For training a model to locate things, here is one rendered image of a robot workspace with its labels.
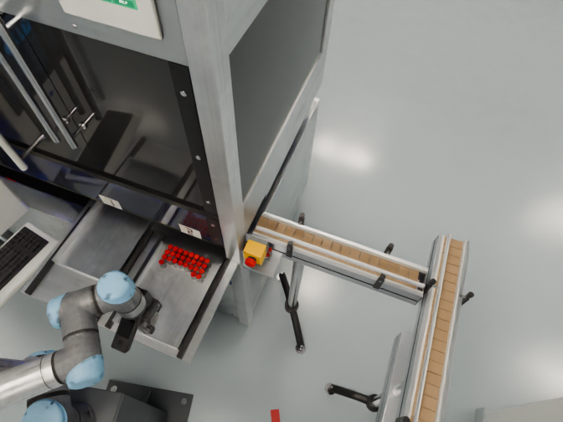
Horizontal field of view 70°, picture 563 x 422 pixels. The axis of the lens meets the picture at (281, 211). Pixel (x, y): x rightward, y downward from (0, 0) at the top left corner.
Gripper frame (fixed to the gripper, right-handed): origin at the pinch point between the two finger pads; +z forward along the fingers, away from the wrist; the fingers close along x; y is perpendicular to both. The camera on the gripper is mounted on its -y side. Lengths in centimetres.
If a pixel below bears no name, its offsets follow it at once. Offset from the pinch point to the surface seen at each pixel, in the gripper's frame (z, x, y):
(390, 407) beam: 54, -87, 17
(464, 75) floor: 109, -101, 310
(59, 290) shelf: 22, 46, 5
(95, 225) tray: 21, 50, 33
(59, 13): -74, 22, 39
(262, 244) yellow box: 6.7, -20.0, 43.8
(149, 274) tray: 21.4, 18.2, 22.5
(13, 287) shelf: 29, 68, 0
